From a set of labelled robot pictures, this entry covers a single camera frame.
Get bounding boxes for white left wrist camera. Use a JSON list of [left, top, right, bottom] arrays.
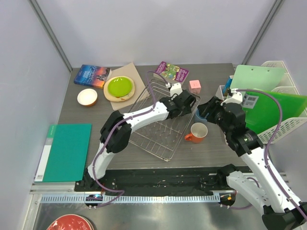
[[165, 83, 183, 97]]

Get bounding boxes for blue plastic cup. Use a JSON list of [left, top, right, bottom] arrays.
[[194, 109, 207, 124]]

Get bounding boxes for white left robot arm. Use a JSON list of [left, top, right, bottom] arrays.
[[83, 90, 196, 191]]

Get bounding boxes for metal wire dish rack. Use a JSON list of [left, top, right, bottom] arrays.
[[120, 77, 201, 161]]

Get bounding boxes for white plastic file organizer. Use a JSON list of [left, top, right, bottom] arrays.
[[215, 61, 307, 145]]

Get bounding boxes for beige notebook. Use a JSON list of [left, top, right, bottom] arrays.
[[108, 62, 145, 110]]

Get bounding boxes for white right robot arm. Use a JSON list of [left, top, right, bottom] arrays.
[[198, 96, 307, 230]]

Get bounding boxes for orange mug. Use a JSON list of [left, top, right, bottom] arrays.
[[184, 123, 208, 143]]

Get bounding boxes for bright green folder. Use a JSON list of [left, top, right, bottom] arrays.
[[242, 91, 307, 134]]

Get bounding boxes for blue fantasy book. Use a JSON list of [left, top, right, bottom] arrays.
[[74, 65, 112, 89]]

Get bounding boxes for light green clipboard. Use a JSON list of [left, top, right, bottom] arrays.
[[230, 65, 285, 91]]

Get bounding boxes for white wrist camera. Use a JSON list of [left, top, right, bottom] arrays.
[[221, 89, 243, 106], [165, 83, 183, 97]]

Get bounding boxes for orange and white bowl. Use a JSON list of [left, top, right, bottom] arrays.
[[77, 89, 98, 107]]

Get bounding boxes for blue small book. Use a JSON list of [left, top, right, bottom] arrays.
[[222, 75, 234, 97]]

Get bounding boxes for teal notebook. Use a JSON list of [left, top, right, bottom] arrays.
[[34, 123, 92, 183]]

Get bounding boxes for beige floral plate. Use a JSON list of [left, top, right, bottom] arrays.
[[104, 77, 135, 102]]

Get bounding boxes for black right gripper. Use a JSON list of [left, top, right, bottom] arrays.
[[198, 96, 232, 135]]

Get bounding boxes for lime green plate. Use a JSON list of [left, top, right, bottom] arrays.
[[107, 76, 132, 97]]

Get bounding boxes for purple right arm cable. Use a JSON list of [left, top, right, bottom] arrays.
[[227, 88, 307, 226]]

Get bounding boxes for purple children's book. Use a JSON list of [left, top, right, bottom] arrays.
[[153, 61, 189, 85]]

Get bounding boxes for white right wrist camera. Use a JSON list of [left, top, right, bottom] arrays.
[[221, 89, 243, 106]]

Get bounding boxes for pink cube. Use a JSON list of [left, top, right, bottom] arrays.
[[189, 80, 201, 94]]

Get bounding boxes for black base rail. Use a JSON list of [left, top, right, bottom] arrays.
[[74, 167, 231, 196]]

